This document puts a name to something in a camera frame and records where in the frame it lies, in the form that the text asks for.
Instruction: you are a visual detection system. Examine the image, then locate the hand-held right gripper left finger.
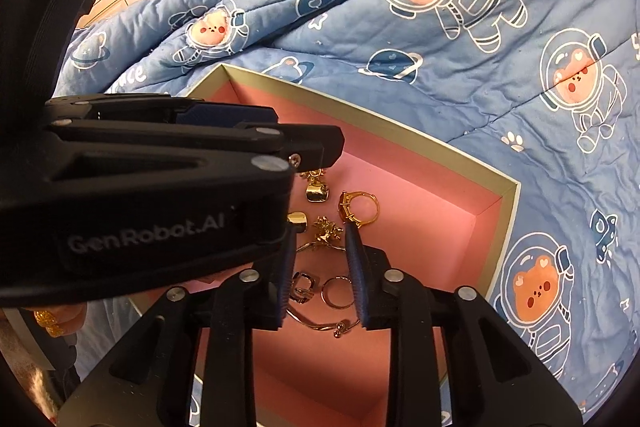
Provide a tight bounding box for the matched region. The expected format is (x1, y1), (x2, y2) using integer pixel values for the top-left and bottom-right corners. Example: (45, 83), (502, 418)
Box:
(55, 217), (302, 427)

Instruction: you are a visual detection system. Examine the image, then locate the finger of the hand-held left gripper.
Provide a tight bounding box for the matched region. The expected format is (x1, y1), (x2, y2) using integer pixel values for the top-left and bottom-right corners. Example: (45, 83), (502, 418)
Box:
(44, 94), (279, 128)
(0, 122), (347, 238)

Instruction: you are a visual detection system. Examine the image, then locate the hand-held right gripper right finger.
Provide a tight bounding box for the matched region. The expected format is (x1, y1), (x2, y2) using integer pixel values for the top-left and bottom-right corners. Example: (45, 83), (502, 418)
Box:
(342, 223), (584, 427)

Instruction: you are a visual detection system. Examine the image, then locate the chunky silver ring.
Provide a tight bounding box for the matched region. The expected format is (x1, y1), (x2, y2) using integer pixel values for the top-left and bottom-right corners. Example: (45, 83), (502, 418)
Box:
(289, 271), (318, 305)

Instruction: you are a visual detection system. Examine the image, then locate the thin silver ring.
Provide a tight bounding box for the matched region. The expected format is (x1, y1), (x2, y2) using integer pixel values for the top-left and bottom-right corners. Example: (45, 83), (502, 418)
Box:
(321, 275), (357, 310)

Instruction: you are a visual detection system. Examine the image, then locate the silver bangle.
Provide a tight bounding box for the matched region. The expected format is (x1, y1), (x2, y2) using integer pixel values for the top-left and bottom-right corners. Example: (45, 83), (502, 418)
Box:
(282, 241), (362, 338)

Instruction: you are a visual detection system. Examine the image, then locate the gold ring with orange stone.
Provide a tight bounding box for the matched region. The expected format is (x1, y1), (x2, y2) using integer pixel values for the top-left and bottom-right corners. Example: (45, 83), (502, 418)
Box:
(339, 189), (380, 228)

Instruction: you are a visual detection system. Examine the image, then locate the pale green box pink inside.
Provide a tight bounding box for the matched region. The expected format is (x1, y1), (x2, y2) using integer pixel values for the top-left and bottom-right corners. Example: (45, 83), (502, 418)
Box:
(182, 63), (521, 427)

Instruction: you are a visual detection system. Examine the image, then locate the person's left hand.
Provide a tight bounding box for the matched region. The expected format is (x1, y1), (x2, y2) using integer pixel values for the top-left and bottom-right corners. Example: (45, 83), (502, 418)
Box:
(20, 302), (88, 338)

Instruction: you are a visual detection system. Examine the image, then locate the blue astronaut bear printed blanket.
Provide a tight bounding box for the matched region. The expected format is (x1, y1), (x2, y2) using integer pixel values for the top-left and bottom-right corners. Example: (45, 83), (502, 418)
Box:
(52, 0), (640, 427)

